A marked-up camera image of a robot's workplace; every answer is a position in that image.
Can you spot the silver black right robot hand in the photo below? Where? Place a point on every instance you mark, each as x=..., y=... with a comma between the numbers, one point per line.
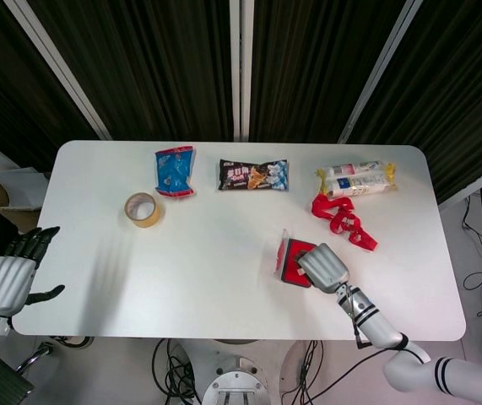
x=323, y=268

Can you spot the dark green foot pedal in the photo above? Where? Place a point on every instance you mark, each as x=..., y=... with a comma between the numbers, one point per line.
x=6, y=381

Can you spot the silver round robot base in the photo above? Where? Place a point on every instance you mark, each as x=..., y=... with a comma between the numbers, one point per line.
x=240, y=377

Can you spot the yellow packing tape roll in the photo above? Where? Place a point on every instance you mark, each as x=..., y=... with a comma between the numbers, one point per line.
x=156, y=217

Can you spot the white metal frame post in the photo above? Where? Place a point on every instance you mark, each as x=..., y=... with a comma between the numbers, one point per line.
x=63, y=80
x=239, y=67
x=375, y=71

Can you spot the blue snack bag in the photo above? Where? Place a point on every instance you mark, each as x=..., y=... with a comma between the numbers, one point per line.
x=173, y=171

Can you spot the open cardboard box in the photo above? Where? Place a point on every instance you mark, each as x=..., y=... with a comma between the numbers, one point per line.
x=17, y=190

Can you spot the red ink pad case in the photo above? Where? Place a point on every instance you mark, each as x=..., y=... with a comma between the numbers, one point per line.
x=290, y=277

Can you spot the red and white stamp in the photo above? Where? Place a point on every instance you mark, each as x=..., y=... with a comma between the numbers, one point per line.
x=302, y=270

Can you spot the dark brown snack package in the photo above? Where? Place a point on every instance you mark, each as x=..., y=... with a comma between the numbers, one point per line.
x=234, y=175

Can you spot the dark pleated curtain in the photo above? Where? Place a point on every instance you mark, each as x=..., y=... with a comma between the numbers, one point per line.
x=160, y=63

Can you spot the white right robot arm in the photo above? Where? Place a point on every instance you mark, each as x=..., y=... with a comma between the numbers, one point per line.
x=380, y=327

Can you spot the white and yellow wrapped pack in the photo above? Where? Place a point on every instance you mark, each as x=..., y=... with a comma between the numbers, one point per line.
x=359, y=185

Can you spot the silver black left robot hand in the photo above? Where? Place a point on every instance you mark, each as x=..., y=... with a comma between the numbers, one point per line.
x=6, y=282

